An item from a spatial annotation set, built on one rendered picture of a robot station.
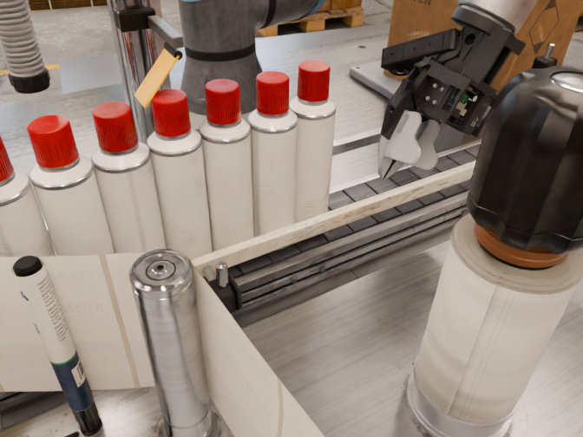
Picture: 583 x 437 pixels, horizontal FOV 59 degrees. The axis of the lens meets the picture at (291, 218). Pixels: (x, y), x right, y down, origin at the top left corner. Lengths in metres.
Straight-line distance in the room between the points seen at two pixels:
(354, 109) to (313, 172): 0.48
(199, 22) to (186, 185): 0.38
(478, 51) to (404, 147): 0.13
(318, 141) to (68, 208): 0.26
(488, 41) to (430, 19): 0.45
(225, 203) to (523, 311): 0.31
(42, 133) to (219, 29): 0.44
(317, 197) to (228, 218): 0.11
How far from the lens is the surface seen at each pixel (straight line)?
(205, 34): 0.84
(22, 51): 0.54
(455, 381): 0.42
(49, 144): 0.46
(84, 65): 1.31
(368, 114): 1.04
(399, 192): 0.67
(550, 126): 0.29
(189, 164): 0.50
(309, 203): 0.61
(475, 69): 0.62
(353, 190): 0.72
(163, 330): 0.34
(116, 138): 0.47
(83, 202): 0.49
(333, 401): 0.49
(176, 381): 0.38
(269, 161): 0.54
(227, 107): 0.50
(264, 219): 0.59
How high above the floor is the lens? 1.29
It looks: 38 degrees down
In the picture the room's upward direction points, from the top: 2 degrees clockwise
